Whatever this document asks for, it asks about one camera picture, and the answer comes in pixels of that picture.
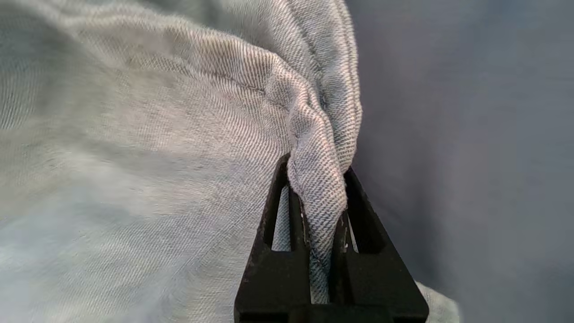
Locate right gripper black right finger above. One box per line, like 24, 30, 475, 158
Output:
330, 167, 430, 323

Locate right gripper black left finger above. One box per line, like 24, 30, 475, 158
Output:
233, 153, 312, 323

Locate light blue denim shorts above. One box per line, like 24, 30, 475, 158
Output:
0, 0, 460, 323

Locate blue bed cover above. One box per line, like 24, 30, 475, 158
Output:
345, 0, 574, 323

